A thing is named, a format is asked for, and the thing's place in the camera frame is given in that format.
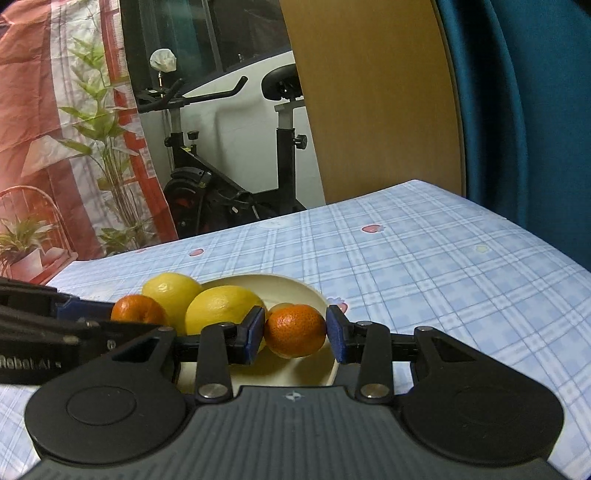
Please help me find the dark glass window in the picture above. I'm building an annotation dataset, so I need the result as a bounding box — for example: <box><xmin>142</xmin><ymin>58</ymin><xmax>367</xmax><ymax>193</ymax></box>
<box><xmin>120</xmin><ymin>0</ymin><xmax>293</xmax><ymax>112</ymax></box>

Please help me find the beige round plate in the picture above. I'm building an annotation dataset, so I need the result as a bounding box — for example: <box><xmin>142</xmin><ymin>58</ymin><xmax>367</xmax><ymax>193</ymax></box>
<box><xmin>175</xmin><ymin>274</ymin><xmax>341</xmax><ymax>398</ymax></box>

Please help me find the orange tangerine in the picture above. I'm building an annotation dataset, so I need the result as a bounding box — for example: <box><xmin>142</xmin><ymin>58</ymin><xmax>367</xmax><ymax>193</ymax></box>
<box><xmin>111</xmin><ymin>295</ymin><xmax>170</xmax><ymax>326</ymax></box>
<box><xmin>264</xmin><ymin>305</ymin><xmax>328</xmax><ymax>359</ymax></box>

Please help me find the black exercise bike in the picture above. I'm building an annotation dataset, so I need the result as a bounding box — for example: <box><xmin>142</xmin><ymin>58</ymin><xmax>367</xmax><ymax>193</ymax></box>
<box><xmin>136</xmin><ymin>65</ymin><xmax>309</xmax><ymax>241</ymax></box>

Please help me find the white crumpled cloth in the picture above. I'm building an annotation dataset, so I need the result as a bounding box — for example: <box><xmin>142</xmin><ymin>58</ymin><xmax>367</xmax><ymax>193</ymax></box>
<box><xmin>150</xmin><ymin>48</ymin><xmax>178</xmax><ymax>73</ymax></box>

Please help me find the round yellow lemon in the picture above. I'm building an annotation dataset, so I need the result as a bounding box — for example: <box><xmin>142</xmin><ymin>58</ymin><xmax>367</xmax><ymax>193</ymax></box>
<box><xmin>142</xmin><ymin>273</ymin><xmax>204</xmax><ymax>337</ymax></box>

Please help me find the blue plaid tablecloth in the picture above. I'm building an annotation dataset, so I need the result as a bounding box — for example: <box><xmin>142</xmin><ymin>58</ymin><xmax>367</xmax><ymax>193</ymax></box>
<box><xmin>0</xmin><ymin>180</ymin><xmax>591</xmax><ymax>480</ymax></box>

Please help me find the oblong yellow lemon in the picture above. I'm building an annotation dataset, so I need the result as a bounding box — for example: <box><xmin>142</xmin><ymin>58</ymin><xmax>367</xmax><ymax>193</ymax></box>
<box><xmin>185</xmin><ymin>286</ymin><xmax>268</xmax><ymax>354</ymax></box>

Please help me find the blue curtain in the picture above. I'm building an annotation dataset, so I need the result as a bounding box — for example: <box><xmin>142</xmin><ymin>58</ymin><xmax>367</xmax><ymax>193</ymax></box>
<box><xmin>436</xmin><ymin>0</ymin><xmax>591</xmax><ymax>274</ymax></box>

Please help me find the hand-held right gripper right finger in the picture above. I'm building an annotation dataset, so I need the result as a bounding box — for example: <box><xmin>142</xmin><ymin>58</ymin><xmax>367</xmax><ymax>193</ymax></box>
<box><xmin>325</xmin><ymin>305</ymin><xmax>485</xmax><ymax>401</ymax></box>

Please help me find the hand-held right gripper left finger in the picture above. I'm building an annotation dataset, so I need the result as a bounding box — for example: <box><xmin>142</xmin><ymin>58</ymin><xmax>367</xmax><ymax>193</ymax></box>
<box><xmin>111</xmin><ymin>307</ymin><xmax>267</xmax><ymax>401</ymax></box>

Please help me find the printed room scene backdrop cloth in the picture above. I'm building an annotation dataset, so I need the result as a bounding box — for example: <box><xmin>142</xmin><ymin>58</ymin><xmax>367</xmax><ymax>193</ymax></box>
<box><xmin>0</xmin><ymin>0</ymin><xmax>179</xmax><ymax>285</ymax></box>

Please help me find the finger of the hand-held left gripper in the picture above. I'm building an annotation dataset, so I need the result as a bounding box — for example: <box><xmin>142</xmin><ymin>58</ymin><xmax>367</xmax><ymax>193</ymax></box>
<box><xmin>0</xmin><ymin>277</ymin><xmax>115</xmax><ymax>322</ymax></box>
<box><xmin>0</xmin><ymin>305</ymin><xmax>163</xmax><ymax>345</ymax></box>

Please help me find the light wooden board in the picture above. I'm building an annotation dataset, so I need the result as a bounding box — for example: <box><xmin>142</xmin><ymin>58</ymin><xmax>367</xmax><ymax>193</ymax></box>
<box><xmin>279</xmin><ymin>0</ymin><xmax>465</xmax><ymax>206</ymax></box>

